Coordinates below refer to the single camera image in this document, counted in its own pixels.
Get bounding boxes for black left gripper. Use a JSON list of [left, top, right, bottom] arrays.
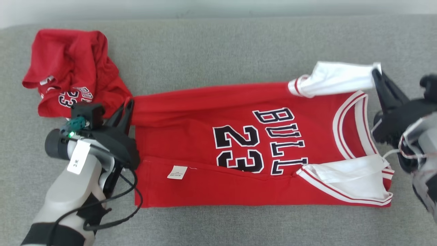
[[87, 99, 141, 170]]

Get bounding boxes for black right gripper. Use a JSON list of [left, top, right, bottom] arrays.
[[371, 69, 437, 144]]

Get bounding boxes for red Bulls jersey white sleeves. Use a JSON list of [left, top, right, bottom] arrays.
[[128, 61, 395, 208]]

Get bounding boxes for red Bulls basketball shorts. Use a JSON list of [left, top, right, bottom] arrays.
[[22, 29, 133, 118]]

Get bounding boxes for grey fabric sofa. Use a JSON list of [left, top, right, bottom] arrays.
[[0, 15, 437, 246]]

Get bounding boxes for teal left camera connector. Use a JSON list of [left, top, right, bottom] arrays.
[[61, 117, 86, 135]]

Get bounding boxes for thin white right arm cable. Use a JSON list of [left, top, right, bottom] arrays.
[[382, 149, 401, 161]]

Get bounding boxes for white paper cable tag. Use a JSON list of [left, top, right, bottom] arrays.
[[67, 140, 91, 175]]

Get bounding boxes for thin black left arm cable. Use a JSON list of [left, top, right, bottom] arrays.
[[46, 167, 139, 246]]

